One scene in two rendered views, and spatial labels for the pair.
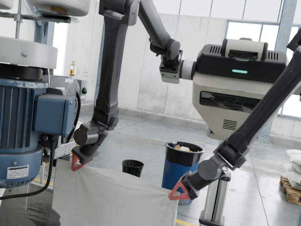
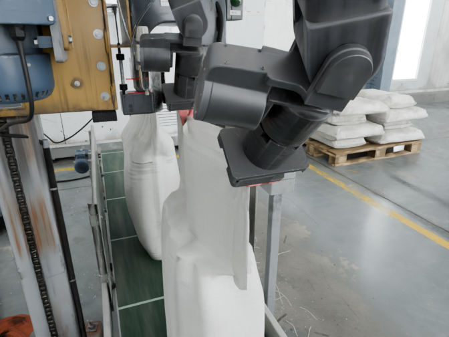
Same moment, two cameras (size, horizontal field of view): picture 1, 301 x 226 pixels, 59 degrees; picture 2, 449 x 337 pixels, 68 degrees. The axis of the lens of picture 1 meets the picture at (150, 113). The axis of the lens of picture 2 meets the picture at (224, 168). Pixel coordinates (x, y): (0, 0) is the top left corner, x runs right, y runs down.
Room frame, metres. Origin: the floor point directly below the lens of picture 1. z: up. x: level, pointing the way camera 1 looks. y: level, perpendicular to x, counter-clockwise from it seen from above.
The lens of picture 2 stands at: (0.55, -0.44, 1.19)
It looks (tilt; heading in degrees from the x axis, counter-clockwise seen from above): 21 degrees down; 53
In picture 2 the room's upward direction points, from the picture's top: straight up
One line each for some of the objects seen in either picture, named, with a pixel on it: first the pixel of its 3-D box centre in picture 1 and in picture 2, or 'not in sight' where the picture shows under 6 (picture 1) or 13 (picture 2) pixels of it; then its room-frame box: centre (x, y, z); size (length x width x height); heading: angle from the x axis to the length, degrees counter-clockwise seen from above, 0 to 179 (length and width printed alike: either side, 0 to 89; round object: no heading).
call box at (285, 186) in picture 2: not in sight; (276, 178); (1.22, 0.18, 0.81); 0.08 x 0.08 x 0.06; 73
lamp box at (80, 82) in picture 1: (76, 89); (230, 2); (1.17, 0.34, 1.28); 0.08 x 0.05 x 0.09; 73
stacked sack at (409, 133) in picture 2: not in sight; (389, 134); (4.25, 1.33, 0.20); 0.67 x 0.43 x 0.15; 163
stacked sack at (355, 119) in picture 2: not in sight; (333, 114); (3.68, 1.71, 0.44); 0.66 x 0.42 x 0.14; 68
